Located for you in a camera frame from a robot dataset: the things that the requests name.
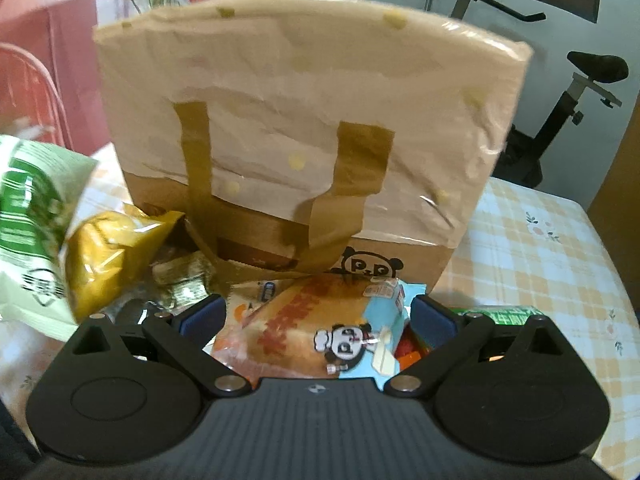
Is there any orange bread snack packet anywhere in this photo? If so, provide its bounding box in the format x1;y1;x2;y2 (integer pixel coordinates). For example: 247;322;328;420
207;273;426;387

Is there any green snack packet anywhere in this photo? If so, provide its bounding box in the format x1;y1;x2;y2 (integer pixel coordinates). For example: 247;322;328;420
451;306;542;325

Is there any small olive candy packet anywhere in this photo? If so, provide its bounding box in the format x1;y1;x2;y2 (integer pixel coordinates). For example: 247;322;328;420
152;252;214;313

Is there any checkered yellow tablecloth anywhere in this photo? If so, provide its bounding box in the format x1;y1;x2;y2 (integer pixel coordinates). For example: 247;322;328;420
0;142;640;480

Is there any gold foil snack packet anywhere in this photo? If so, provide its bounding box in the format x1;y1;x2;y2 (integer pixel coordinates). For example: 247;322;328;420
65;205;183;323

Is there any green white snack bag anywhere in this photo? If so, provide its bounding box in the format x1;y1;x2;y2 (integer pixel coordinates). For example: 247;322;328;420
0;134;96;341

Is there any red pink curtain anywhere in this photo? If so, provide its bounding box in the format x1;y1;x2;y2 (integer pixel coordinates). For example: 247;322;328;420
1;0;198;155

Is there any brown cardboard box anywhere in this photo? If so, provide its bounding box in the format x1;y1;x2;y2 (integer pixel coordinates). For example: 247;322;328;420
93;0;532;286

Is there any black exercise bike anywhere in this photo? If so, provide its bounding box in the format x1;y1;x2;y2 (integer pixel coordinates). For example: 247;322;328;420
425;0;629;188

